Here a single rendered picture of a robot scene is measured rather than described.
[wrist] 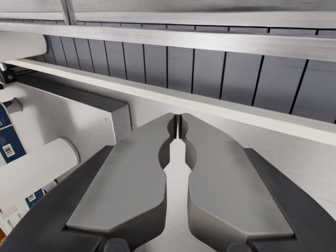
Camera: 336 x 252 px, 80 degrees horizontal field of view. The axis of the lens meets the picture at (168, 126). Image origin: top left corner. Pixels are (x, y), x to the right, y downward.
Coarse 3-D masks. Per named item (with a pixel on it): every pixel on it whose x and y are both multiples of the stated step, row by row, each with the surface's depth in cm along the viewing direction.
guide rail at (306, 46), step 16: (32, 32) 26; (48, 32) 24; (64, 32) 23; (80, 32) 21; (96, 32) 20; (112, 32) 19; (128, 32) 18; (144, 32) 17; (160, 32) 16; (176, 32) 15; (192, 32) 15; (208, 32) 14; (224, 32) 14; (240, 32) 14; (256, 32) 14; (208, 48) 15; (224, 48) 14; (240, 48) 14; (256, 48) 13; (272, 48) 13; (288, 48) 12; (304, 48) 12; (320, 48) 11
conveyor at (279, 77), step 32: (288, 32) 18; (320, 32) 17; (64, 64) 39; (96, 64) 34; (128, 64) 30; (160, 64) 27; (192, 64) 25; (224, 64) 23; (256, 64) 21; (288, 64) 19; (320, 64) 18; (224, 96) 24; (256, 96) 22; (288, 96) 21; (320, 96) 19
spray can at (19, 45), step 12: (0, 36) 33; (12, 36) 34; (24, 36) 36; (36, 36) 37; (0, 48) 33; (12, 48) 35; (24, 48) 36; (36, 48) 38; (48, 48) 40; (0, 60) 35
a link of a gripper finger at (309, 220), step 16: (256, 160) 8; (272, 176) 7; (272, 192) 7; (288, 192) 7; (304, 192) 7; (288, 208) 6; (304, 208) 6; (320, 208) 6; (304, 224) 6; (320, 224) 6; (256, 240) 5; (272, 240) 5; (288, 240) 5; (304, 240) 5; (320, 240) 5
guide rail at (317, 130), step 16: (16, 64) 43; (32, 64) 39; (48, 64) 39; (80, 80) 33; (96, 80) 31; (112, 80) 30; (128, 80) 29; (144, 96) 27; (160, 96) 25; (176, 96) 24; (192, 96) 24; (208, 112) 22; (224, 112) 21; (240, 112) 20; (256, 112) 20; (272, 112) 20; (272, 128) 19; (288, 128) 19; (304, 128) 18; (320, 128) 17
